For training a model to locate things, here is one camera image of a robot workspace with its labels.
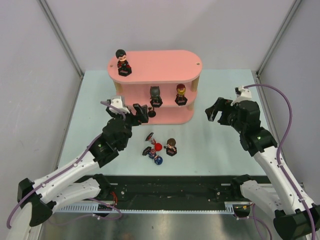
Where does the red spider hero figurine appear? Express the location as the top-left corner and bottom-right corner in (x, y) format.
(145, 132), (163, 152)

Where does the brown-haired archer figurine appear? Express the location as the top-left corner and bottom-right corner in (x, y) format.
(164, 138), (177, 157)

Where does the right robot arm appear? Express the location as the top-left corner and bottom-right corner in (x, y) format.
(205, 97), (320, 240)

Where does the black-haired red dress figurine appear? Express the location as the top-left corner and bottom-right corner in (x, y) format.
(147, 107), (157, 118)

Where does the grey masked bat figurine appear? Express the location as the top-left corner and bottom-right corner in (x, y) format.
(150, 86), (163, 108)

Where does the blue shield hero figurine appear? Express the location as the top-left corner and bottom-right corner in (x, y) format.
(142, 146), (163, 165)

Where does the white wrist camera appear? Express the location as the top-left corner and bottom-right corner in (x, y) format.
(107, 95), (131, 115)
(230, 85), (252, 106)

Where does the red gold armor figurine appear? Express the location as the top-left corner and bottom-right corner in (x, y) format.
(175, 83), (188, 106)

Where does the pink three-tier shelf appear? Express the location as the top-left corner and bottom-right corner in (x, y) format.
(107, 50), (203, 125)

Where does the white slotted cable duct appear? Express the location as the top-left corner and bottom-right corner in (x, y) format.
(55, 201), (251, 215)

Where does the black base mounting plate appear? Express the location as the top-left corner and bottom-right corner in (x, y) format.
(81, 175), (268, 218)

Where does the dark-haired red-suit figurine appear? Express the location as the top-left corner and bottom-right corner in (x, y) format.
(115, 49), (132, 77)

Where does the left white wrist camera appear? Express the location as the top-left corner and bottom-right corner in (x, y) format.
(107, 95), (131, 115)

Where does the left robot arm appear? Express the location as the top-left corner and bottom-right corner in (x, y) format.
(6, 99), (149, 240)

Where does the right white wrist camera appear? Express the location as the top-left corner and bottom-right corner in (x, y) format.
(230, 85), (252, 106)

